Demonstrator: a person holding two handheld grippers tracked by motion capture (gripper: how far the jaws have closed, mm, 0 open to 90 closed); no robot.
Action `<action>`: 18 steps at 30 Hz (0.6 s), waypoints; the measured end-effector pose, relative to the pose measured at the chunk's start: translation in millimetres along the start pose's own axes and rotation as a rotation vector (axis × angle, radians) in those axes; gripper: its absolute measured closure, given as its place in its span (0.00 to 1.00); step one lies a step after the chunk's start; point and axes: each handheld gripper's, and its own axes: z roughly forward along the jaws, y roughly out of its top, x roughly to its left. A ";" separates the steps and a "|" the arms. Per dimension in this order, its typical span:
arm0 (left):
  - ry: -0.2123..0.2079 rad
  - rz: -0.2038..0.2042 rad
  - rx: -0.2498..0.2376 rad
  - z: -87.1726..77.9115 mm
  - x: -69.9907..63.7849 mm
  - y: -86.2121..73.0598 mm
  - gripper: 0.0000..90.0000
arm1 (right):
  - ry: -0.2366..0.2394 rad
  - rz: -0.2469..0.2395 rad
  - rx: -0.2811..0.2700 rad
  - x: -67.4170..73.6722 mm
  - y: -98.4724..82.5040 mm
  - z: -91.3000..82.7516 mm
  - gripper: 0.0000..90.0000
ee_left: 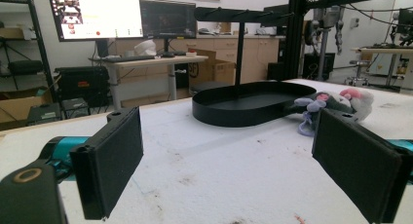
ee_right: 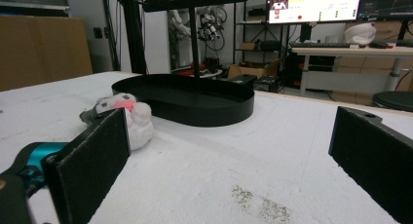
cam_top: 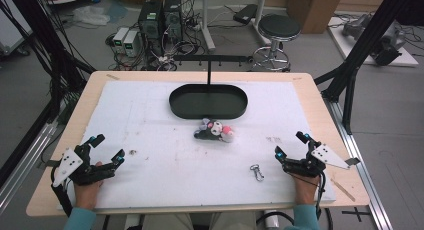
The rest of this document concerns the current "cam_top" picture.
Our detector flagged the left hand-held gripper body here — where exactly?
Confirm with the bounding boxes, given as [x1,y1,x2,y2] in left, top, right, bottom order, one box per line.
[52,143,117,188]

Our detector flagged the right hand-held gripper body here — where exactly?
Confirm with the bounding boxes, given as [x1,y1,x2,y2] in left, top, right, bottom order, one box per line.
[282,140,351,178]

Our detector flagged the metal carabiner clip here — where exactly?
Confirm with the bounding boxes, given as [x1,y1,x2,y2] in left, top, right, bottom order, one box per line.
[249,163,266,183]

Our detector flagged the plush toy keychain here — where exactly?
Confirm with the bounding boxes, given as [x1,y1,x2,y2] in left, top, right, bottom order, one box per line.
[193,117,236,144]

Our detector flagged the black hook stand with tray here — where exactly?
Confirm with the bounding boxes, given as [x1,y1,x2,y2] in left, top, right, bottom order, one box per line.
[168,54,255,121]

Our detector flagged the person's right hand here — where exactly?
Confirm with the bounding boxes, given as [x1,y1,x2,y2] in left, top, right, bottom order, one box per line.
[292,174,322,207]

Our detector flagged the person's left hand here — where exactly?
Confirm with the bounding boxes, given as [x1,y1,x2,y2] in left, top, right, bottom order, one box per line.
[73,161,105,211]

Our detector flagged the thin wooden stick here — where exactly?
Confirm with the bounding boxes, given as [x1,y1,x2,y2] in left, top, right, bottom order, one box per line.
[329,177,357,203]

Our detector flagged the black tape cross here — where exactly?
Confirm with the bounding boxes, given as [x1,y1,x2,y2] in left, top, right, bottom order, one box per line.
[341,206,372,223]

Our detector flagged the white cylinder under table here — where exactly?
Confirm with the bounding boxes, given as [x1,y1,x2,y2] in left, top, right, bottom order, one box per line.
[263,209,280,230]

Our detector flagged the white foam board mat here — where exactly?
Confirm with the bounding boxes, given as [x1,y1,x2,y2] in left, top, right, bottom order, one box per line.
[56,79,337,212]

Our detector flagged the person's beige trousers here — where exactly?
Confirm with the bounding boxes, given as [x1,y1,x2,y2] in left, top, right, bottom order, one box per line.
[142,211,265,230]

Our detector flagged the white floor board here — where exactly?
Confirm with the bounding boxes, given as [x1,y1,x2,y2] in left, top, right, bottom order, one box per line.
[327,16,420,68]

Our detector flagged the white power supply unit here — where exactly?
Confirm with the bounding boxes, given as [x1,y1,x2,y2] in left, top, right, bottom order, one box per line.
[112,26,130,55]
[123,30,141,58]

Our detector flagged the black round stool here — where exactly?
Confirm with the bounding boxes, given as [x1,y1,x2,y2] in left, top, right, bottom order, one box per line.
[251,13,302,73]

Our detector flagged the grey machine on board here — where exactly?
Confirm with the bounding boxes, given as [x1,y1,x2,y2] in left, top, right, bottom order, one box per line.
[341,13,407,67]

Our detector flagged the clear plastic bag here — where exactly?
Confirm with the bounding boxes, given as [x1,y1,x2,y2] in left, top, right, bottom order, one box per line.
[72,5,111,27]

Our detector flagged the brown cardboard box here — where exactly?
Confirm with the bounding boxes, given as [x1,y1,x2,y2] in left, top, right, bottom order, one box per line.
[286,0,346,35]

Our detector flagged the black computer tower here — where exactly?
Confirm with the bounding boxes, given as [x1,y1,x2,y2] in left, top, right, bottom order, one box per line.
[162,0,184,42]
[137,0,165,57]

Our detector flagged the white desk leg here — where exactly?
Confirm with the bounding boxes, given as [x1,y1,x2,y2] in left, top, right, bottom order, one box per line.
[199,0,217,53]
[253,0,272,46]

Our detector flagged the flat black box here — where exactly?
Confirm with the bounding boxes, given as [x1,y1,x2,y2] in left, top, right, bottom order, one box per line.
[232,3,259,26]

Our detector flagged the right hand-held gripper black cable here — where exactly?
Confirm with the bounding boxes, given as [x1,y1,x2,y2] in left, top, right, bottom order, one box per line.
[313,171,334,230]

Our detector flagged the hand-held gripper black cable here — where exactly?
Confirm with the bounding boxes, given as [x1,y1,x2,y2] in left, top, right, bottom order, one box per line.
[49,163,74,218]
[313,171,334,230]

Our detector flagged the left hand-held gripper black cable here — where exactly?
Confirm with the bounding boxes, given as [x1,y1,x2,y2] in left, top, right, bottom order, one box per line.
[49,163,74,218]

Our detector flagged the aluminium rail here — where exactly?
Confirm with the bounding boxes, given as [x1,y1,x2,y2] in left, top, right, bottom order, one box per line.
[324,98,395,230]
[0,121,59,214]

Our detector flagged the tangle of floor cables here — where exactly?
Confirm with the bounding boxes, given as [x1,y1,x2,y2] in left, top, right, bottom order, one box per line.
[104,0,209,72]

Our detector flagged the black metal frame post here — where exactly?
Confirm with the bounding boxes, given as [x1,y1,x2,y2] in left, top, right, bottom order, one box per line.
[0,0,98,189]
[313,0,424,136]

